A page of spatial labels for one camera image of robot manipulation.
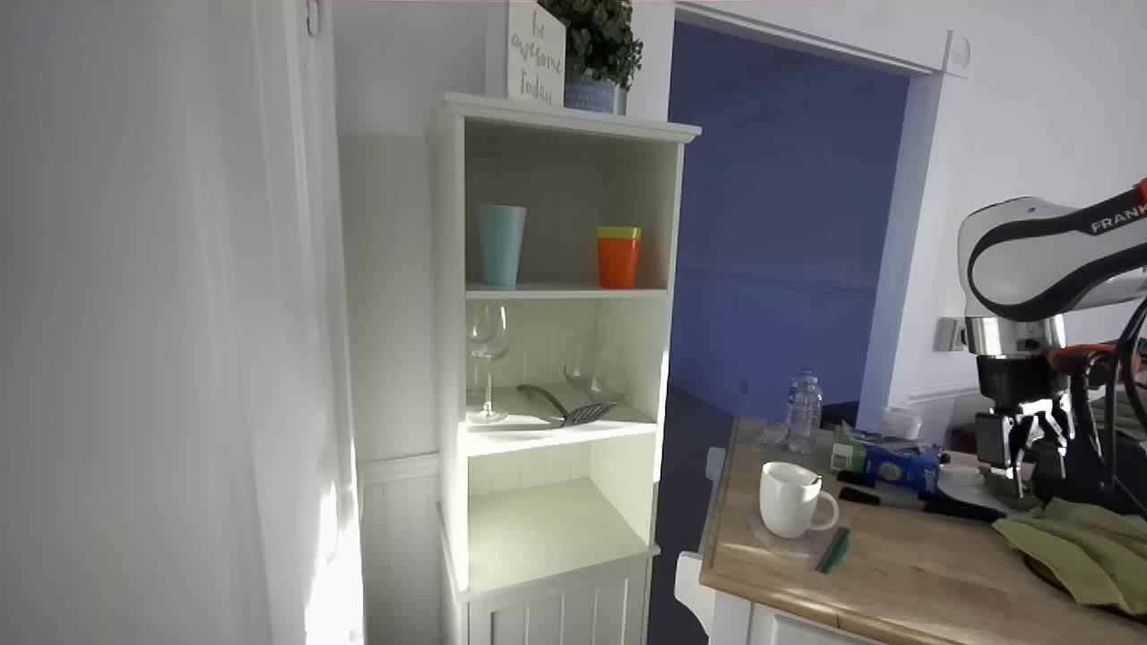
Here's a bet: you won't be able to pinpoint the blue green snack box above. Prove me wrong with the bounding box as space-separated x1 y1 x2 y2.
832 436 940 492

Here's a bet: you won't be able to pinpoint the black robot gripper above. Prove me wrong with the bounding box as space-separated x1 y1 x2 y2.
973 356 1067 499

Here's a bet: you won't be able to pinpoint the clear wine glass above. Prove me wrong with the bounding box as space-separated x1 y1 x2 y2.
464 301 507 425

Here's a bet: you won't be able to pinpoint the white ceramic mug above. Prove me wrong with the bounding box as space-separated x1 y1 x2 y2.
758 463 838 537

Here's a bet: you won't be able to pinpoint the black marker pen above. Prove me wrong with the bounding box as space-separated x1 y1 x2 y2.
835 480 1008 525

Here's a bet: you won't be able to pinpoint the small clear glass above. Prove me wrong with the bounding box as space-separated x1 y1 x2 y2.
562 350 611 398

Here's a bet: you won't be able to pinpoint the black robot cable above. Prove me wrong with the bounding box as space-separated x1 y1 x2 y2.
1067 296 1147 517

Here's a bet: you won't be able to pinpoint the potted green plant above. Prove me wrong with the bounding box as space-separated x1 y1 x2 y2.
540 0 641 116

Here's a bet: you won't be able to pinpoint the orange plastic cup stack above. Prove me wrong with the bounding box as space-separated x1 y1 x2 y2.
596 227 641 291

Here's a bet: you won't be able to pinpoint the white wooden shelf cabinet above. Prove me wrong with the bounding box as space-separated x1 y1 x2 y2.
429 92 694 645

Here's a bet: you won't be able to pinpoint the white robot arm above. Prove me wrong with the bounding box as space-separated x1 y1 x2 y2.
957 181 1147 517

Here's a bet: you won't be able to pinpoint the olive green cloth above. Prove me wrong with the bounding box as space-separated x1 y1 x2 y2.
994 499 1147 621

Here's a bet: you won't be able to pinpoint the clear plastic water bottle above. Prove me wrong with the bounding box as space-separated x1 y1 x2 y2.
783 376 824 453

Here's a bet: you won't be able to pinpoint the white sign with lettering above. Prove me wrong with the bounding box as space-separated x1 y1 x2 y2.
505 0 566 107

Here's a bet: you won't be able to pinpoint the light blue plastic cup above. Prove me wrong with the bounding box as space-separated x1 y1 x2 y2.
479 205 525 291

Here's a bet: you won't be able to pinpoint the green marker pen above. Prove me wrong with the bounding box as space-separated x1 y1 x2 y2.
816 525 849 572

